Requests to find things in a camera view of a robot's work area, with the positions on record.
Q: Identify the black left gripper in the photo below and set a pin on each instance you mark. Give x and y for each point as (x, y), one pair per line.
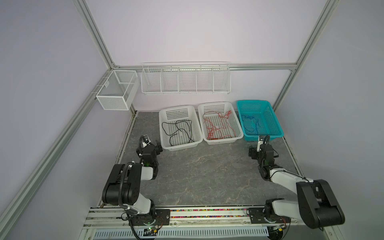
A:
(158, 149)

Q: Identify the aluminium frame corner post left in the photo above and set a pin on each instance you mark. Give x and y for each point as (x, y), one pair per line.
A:
(89, 22)

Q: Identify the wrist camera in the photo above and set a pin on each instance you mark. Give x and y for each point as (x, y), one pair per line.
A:
(260, 142)
(144, 141)

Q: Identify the white plastic basket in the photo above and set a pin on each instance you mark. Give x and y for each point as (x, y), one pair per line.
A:
(219, 123)
(179, 128)

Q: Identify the white wire wall rack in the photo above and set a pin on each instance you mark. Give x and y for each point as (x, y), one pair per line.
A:
(186, 78)

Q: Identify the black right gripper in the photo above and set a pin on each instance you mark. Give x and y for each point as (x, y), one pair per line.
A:
(252, 152)

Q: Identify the white plastic basket middle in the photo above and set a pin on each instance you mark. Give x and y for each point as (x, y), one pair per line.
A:
(219, 123)

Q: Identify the aluminium frame corner post right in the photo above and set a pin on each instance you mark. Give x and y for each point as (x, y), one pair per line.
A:
(326, 14)

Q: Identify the teal plastic basket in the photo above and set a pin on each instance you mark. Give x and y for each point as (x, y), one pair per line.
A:
(258, 118)

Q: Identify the aluminium frame corner post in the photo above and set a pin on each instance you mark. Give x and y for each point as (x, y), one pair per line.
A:
(326, 14)
(89, 22)

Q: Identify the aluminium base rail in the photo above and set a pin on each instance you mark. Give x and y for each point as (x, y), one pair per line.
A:
(207, 217)

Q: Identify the white slotted cable duct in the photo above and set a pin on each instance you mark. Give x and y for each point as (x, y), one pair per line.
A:
(183, 233)

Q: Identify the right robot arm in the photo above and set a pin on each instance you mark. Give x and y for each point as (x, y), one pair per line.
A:
(316, 204)

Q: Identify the white plastic basket left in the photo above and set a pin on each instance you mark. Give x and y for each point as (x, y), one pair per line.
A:
(179, 128)

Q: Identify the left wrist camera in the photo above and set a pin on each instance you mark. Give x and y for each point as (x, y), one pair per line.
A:
(144, 141)

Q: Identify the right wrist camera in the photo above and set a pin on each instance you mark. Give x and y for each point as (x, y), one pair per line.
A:
(260, 142)

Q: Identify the white wire mesh box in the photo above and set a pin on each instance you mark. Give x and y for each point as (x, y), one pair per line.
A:
(118, 90)

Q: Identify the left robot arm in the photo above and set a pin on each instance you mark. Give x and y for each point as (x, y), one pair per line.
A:
(123, 186)

